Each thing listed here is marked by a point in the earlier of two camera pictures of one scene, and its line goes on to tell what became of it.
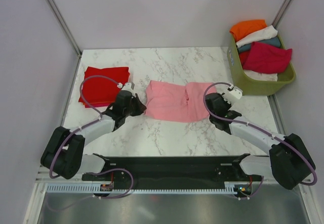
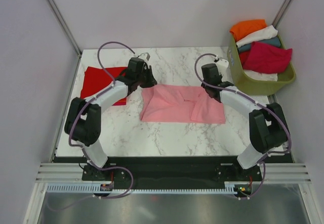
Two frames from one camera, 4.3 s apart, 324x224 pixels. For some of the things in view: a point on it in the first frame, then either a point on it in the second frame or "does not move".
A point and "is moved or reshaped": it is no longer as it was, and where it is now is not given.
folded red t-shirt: x=99 y=92 does not move
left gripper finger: x=138 y=110 to x=151 y=80
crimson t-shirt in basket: x=265 y=59 does not move
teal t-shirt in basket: x=274 y=42 does not move
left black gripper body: x=127 y=110 to x=144 y=76
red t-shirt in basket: x=243 y=56 does not move
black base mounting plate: x=172 y=170 does not move
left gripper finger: x=138 y=103 to x=147 y=83
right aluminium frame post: x=285 y=3 does not move
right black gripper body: x=225 y=102 to x=205 y=86
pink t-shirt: x=175 y=102 is moved or reshaped
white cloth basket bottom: x=253 y=75 does not move
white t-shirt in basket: x=270 y=32 does not move
